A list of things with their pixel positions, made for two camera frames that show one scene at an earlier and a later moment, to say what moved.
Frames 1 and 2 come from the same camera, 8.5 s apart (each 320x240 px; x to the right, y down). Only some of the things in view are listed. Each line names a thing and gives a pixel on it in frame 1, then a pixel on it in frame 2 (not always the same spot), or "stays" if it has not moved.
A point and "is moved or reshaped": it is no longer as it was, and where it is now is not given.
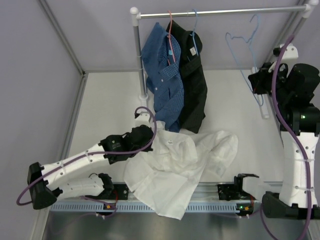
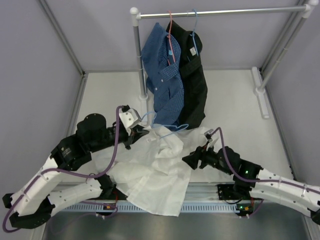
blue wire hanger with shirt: [192, 35] stays
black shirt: [193, 77] stays
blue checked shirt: [162, 65] stays
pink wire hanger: [168, 38] stays
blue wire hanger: [243, 50] to [165, 125]
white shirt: [166, 178] is moved or reshaped
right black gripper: [257, 79] to [199, 154]
